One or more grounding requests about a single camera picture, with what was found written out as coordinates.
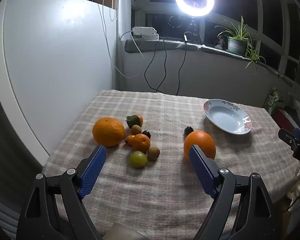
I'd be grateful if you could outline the large orange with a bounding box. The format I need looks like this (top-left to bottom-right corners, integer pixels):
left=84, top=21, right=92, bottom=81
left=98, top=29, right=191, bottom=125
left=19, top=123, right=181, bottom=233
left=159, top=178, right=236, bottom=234
left=184, top=130, right=216, bottom=163
left=92, top=117, right=125, bottom=147

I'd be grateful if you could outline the black ring light cable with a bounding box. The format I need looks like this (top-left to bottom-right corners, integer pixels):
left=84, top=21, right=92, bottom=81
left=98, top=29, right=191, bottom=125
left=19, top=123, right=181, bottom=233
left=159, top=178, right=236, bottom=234
left=176, top=31, right=193, bottom=96

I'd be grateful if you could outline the checkered blanket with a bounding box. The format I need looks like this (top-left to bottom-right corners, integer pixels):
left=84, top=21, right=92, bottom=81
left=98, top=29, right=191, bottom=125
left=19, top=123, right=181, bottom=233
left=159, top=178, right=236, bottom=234
left=41, top=89, right=300, bottom=240

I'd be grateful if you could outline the black tripod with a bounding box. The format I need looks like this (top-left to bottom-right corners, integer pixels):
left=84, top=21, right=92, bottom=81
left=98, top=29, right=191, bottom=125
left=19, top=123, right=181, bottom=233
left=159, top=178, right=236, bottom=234
left=189, top=17, right=198, bottom=37

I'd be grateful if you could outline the pale fluffy cloth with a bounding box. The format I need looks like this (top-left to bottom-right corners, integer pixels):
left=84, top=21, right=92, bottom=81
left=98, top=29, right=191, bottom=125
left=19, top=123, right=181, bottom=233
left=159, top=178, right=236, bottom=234
left=289, top=166, right=300, bottom=205

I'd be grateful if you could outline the medium tangerine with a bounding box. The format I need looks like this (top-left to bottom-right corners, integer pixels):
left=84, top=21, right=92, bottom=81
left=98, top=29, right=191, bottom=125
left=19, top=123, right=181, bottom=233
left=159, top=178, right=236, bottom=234
left=132, top=133, right=151, bottom=153

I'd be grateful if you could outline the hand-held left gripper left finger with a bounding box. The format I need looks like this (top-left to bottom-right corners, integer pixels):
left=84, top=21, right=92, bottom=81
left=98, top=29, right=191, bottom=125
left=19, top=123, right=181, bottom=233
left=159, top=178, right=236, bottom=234
left=16, top=144, right=107, bottom=240

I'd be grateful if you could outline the small figurine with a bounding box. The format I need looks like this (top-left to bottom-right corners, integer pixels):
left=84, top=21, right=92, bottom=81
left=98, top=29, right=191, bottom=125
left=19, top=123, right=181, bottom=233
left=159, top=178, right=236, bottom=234
left=215, top=35, right=228, bottom=49

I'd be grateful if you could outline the white floral plate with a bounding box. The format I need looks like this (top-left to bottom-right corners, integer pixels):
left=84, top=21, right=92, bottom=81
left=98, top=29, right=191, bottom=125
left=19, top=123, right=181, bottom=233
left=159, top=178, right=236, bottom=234
left=203, top=99, right=252, bottom=135

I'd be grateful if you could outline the mandarin with green leaf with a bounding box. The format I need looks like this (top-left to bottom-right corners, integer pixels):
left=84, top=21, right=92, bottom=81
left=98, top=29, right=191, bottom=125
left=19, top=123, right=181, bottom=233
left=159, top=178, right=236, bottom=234
left=125, top=114, right=143, bottom=128

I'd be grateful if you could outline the white cabinet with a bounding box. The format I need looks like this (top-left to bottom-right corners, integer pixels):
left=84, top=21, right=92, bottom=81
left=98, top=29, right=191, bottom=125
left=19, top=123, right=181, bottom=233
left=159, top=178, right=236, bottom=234
left=0, top=0, right=118, bottom=165

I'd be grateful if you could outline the white cable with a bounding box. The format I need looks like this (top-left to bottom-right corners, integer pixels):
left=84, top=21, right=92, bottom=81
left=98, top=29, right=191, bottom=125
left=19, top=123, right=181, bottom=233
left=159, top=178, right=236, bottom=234
left=99, top=0, right=145, bottom=78

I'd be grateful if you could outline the green round fruit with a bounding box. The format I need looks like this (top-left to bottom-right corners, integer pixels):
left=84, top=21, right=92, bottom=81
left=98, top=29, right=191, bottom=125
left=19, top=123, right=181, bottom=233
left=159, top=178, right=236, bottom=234
left=129, top=151, right=148, bottom=168

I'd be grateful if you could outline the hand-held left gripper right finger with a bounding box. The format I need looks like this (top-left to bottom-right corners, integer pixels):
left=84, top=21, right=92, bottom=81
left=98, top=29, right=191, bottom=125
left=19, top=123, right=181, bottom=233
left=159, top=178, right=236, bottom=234
left=189, top=144, right=278, bottom=240

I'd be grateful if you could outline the red box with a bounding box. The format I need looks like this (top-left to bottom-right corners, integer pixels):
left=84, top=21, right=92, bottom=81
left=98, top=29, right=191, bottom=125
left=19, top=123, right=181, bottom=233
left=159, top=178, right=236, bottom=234
left=271, top=107, right=300, bottom=130

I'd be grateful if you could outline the green snack packet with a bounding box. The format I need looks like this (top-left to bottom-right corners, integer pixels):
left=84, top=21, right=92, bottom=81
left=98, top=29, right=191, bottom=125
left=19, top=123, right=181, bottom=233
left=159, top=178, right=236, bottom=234
left=264, top=87, right=283, bottom=110

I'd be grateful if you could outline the potted spider plant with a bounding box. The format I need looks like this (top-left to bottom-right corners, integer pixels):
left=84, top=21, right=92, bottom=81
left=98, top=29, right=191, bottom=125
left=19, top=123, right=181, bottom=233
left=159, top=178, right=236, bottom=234
left=215, top=16, right=265, bottom=75

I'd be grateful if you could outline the white power strip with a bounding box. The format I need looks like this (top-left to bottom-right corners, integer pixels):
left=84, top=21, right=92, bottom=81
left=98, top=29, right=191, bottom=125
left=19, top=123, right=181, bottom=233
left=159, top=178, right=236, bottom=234
left=131, top=27, right=158, bottom=36

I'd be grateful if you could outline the window frame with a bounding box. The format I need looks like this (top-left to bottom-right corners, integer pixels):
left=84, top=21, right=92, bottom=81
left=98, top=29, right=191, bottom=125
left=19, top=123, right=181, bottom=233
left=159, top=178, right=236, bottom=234
left=131, top=0, right=300, bottom=80

